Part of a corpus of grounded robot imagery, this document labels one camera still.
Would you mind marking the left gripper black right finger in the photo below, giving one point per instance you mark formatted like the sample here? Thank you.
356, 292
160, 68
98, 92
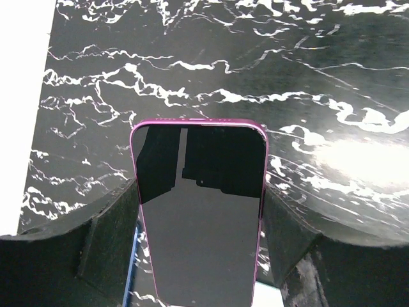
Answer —
315, 261

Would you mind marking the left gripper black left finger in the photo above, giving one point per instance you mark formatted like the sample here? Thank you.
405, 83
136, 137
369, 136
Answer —
78, 259

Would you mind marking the dark blue phone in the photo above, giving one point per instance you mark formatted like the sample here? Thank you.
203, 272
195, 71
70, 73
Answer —
132, 267

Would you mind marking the magenta phone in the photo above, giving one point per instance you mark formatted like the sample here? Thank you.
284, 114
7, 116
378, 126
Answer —
201, 185

